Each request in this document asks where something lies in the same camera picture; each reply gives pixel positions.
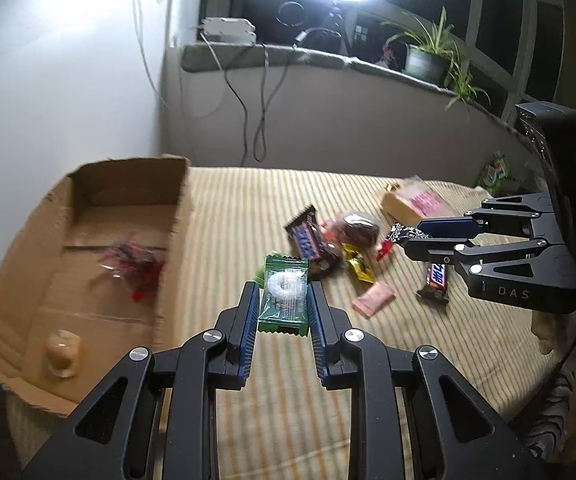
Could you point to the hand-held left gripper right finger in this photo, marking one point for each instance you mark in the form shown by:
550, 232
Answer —
316, 315

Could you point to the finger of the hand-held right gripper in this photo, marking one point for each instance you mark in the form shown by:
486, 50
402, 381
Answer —
445, 226
432, 251

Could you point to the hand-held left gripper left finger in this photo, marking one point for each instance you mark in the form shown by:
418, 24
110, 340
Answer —
250, 312

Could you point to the brown chocolate bar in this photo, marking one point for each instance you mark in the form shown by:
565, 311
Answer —
307, 235
433, 280

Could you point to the black white patterned packet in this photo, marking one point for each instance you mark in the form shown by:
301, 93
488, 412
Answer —
402, 232

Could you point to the green candy packet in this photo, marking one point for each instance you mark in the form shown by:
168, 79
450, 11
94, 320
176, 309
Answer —
283, 292

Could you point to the small red candy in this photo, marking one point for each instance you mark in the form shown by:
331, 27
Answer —
383, 250

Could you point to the dark candy packet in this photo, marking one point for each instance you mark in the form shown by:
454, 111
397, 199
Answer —
327, 266

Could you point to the pink snack packet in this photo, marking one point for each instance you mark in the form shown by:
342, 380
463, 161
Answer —
372, 300

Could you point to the yellow candy packet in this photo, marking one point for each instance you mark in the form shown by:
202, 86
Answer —
360, 267

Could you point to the brown pastry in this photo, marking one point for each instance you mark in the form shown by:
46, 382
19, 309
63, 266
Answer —
357, 227

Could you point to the red candy wrapper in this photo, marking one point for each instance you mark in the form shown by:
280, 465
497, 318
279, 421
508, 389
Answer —
128, 260

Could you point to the cardboard box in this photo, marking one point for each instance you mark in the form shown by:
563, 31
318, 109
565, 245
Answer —
33, 280

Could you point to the beige packet with pink label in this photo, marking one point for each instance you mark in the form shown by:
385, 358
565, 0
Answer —
407, 202

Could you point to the green snack bag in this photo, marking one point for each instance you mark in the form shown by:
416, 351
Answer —
495, 172

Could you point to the striped beige blanket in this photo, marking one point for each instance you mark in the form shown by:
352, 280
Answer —
248, 210

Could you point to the beige plush cloth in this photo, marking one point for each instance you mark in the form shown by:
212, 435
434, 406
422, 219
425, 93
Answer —
545, 332

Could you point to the potted spider plant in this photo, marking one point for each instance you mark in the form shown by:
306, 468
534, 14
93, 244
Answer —
423, 62

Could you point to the small purple plant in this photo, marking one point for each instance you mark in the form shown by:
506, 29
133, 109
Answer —
386, 55

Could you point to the beige jelly cup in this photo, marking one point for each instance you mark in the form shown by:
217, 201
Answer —
61, 352

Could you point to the grey striped cloth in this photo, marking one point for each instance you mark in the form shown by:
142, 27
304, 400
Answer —
552, 410

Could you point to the grey window sill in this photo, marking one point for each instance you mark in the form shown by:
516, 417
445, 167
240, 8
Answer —
318, 60

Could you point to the black device on sill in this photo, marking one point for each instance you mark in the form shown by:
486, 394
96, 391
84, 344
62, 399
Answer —
323, 40

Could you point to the white power adapter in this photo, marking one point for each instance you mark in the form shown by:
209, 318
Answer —
228, 29

